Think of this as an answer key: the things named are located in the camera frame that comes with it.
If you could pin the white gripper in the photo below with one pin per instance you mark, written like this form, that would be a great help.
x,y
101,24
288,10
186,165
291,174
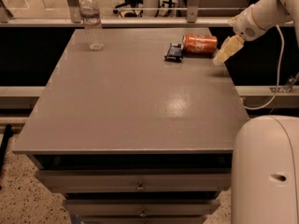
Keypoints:
x,y
243,26

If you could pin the red coke can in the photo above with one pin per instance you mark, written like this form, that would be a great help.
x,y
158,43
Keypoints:
x,y
200,44

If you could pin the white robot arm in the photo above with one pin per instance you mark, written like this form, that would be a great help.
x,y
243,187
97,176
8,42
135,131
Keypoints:
x,y
265,167

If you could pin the blue rxbar blueberry bar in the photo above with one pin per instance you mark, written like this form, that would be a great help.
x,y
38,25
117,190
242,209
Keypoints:
x,y
174,53

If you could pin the black office chair base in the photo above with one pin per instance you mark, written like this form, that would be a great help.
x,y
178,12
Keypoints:
x,y
130,0

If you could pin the grey drawer cabinet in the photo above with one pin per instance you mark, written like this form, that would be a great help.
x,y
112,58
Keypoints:
x,y
126,107

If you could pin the clear plastic water bottle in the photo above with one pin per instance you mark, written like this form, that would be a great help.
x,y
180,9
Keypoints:
x,y
90,14

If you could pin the upper grey drawer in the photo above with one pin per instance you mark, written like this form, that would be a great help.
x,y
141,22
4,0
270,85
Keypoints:
x,y
131,181

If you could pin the grey drawer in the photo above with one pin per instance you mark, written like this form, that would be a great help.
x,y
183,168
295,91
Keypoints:
x,y
131,181
141,208

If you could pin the lower grey drawer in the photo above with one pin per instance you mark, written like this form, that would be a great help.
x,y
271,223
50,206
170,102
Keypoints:
x,y
141,208

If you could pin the black pole at left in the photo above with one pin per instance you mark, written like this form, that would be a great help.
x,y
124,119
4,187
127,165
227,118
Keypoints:
x,y
3,147

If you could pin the metal railing frame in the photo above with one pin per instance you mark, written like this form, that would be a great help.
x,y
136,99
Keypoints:
x,y
65,13

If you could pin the metal floor bracket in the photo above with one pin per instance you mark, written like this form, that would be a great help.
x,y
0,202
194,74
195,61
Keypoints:
x,y
287,87

